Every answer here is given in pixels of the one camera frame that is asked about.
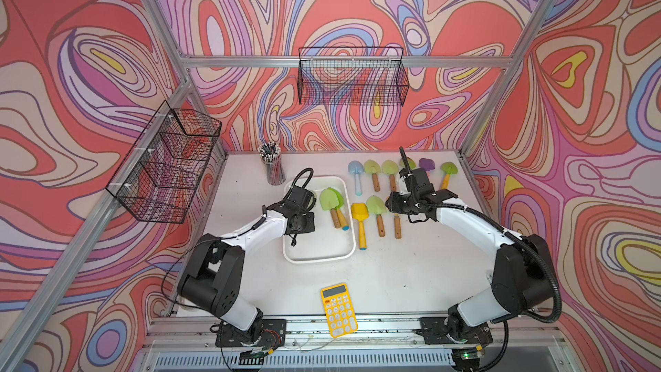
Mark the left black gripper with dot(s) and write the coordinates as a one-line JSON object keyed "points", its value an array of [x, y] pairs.
{"points": [[311, 227]]}

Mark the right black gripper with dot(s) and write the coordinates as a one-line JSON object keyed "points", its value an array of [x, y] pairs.
{"points": [[394, 205]]}

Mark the green shovel yellow handle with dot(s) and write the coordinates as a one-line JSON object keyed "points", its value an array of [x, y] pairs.
{"points": [[449, 170], [407, 162], [339, 210]]}

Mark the purple shovel pink handle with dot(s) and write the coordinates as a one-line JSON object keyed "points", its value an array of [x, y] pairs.
{"points": [[427, 164]]}

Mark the light blue shovel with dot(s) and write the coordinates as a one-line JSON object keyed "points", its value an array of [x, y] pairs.
{"points": [[356, 169]]}

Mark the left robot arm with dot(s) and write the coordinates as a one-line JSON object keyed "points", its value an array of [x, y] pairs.
{"points": [[212, 278]]}

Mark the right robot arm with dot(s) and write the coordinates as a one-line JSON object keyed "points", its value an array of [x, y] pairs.
{"points": [[524, 280]]}

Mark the white storage box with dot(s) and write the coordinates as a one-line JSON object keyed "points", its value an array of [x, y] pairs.
{"points": [[326, 243]]}

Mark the pencil cup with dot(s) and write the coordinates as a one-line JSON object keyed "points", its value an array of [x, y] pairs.
{"points": [[271, 156]]}

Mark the yellow calculator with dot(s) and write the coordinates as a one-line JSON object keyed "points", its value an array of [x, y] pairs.
{"points": [[339, 310]]}

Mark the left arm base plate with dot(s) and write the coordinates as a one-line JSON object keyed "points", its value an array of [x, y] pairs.
{"points": [[268, 334]]}

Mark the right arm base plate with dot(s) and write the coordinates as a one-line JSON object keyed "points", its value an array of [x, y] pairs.
{"points": [[452, 330]]}

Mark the back black wire basket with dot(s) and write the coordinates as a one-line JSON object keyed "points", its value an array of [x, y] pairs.
{"points": [[352, 76]]}

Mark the black wire basket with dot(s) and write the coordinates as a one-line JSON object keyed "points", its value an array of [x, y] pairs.
{"points": [[172, 154], [352, 76]]}

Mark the left black wire basket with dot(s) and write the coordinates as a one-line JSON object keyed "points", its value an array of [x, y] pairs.
{"points": [[172, 154]]}

